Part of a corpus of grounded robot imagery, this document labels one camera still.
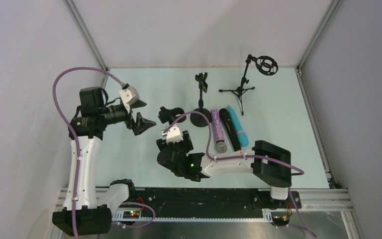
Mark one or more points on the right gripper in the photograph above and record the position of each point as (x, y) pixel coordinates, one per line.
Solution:
(184, 142)

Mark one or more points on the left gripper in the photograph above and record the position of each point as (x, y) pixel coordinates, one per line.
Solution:
(134, 118)

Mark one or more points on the black fork clip stand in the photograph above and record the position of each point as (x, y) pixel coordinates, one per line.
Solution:
(206, 118)

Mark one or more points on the black ring clip stand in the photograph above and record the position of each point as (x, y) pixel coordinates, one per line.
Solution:
(169, 115)

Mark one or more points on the purple glitter microphone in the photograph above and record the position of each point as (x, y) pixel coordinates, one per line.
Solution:
(220, 145)

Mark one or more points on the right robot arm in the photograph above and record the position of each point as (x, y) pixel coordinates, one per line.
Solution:
(268, 162)

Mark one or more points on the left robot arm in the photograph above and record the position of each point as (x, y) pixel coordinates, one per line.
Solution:
(83, 213)

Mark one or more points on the black microphone orange end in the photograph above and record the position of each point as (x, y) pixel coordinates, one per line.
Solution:
(228, 118)

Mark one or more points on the blue microphone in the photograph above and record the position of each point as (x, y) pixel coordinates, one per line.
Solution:
(242, 137)

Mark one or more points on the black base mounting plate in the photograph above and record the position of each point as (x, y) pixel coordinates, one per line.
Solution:
(200, 202)

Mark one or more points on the left controller board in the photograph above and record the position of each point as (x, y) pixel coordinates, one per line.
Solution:
(131, 214)

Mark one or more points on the controller board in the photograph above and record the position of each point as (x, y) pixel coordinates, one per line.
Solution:
(281, 220)
(131, 214)

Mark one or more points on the right controller board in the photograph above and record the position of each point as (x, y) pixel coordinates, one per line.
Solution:
(281, 220)

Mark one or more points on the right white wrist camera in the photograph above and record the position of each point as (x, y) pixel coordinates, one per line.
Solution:
(172, 135)

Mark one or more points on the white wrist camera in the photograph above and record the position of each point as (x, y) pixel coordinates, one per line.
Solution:
(126, 94)
(172, 135)

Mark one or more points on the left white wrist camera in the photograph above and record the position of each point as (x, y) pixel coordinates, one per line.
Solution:
(126, 94)

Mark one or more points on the white slotted cable duct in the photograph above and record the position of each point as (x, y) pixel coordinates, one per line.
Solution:
(266, 217)

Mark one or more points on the black tripod shock mount stand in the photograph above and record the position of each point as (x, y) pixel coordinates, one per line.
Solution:
(266, 65)

